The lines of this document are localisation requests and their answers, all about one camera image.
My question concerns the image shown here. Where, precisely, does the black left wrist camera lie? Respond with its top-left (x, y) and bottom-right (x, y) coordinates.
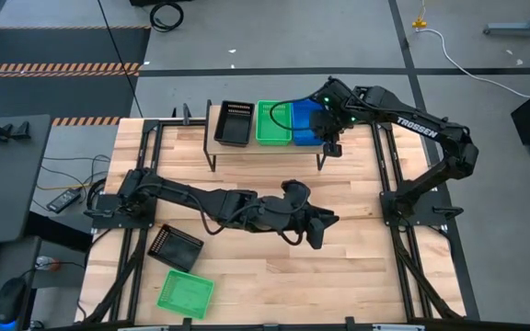
top-left (307, 218), bottom-right (327, 251)

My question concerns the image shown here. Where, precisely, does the grey metal table leg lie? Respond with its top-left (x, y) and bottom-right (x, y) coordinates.
top-left (483, 0), bottom-right (530, 38)

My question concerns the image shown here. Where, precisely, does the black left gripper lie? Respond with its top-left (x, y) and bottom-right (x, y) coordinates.
top-left (287, 201), bottom-right (340, 234)

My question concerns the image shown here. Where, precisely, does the black floor mat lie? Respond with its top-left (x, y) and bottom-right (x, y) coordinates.
top-left (0, 26), bottom-right (152, 125)

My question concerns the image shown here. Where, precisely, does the coiled black cable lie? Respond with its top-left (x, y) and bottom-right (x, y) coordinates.
top-left (148, 2), bottom-right (186, 33)

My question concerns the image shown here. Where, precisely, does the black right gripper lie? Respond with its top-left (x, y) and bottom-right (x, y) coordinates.
top-left (309, 109), bottom-right (342, 158)

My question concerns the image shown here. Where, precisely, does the long black cable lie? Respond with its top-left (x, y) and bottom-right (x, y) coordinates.
top-left (97, 0), bottom-right (144, 120)

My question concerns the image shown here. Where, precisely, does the wooden shelf black frame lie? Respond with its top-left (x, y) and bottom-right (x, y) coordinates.
top-left (202, 98), bottom-right (340, 174)

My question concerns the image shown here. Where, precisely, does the dark grey side desk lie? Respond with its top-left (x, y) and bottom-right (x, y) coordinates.
top-left (0, 114), bottom-right (53, 245)

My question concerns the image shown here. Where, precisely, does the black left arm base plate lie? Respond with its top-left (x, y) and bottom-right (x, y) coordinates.
top-left (90, 192), bottom-right (158, 230)

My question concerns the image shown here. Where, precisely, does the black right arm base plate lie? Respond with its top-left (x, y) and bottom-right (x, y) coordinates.
top-left (379, 190), bottom-right (450, 227)

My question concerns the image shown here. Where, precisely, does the black power adapter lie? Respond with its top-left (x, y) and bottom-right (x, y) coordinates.
top-left (45, 187), bottom-right (84, 215)

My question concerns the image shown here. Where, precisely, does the dark grey lower desk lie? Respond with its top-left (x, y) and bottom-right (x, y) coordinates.
top-left (0, 236), bottom-right (41, 331)

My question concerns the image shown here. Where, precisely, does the black computer mouse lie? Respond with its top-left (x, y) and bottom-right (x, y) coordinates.
top-left (0, 275), bottom-right (28, 330)

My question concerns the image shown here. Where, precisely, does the white floor cable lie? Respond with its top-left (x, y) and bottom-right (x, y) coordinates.
top-left (412, 27), bottom-right (530, 100)

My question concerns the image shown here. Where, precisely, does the white orange plug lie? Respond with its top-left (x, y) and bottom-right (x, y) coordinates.
top-left (34, 255), bottom-right (63, 272)

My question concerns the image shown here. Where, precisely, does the black cable sleeve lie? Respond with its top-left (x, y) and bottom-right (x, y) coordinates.
top-left (396, 229), bottom-right (462, 321)
top-left (82, 229), bottom-right (149, 325)

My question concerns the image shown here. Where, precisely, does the black aluminium table frame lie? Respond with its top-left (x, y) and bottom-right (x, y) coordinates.
top-left (80, 117), bottom-right (480, 330)

